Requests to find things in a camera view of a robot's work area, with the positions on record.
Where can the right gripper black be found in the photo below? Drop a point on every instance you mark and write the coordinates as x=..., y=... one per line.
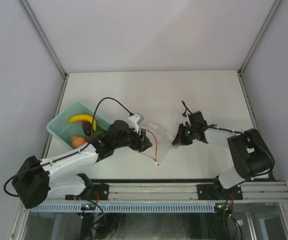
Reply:
x=179, y=139

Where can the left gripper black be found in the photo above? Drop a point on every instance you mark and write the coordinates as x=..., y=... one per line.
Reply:
x=141, y=143

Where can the clear zip top bag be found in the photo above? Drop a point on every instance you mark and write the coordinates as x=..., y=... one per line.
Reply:
x=162, y=148

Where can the fake green vegetable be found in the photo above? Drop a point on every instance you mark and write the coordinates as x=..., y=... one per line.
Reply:
x=97, y=133

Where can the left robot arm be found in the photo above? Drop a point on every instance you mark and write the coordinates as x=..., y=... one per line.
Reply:
x=61, y=176

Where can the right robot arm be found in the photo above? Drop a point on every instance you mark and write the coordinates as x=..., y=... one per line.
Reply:
x=250, y=155

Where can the fake small peach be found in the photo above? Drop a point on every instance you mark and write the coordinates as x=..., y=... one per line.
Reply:
x=78, y=142

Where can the fake yellow banana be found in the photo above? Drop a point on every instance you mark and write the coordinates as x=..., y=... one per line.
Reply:
x=83, y=117

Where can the teal plastic bin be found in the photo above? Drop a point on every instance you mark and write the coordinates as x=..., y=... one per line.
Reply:
x=63, y=131

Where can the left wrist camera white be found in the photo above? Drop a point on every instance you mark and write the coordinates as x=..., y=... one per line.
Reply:
x=134, y=121

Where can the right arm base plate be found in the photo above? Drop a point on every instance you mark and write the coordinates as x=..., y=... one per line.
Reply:
x=209, y=192

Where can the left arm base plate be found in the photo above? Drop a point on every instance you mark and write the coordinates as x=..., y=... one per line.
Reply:
x=99, y=192

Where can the aluminium rail frame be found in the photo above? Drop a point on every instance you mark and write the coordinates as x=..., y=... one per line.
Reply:
x=182, y=192

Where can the blue slotted cable duct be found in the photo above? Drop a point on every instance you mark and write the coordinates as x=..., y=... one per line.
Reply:
x=123, y=207

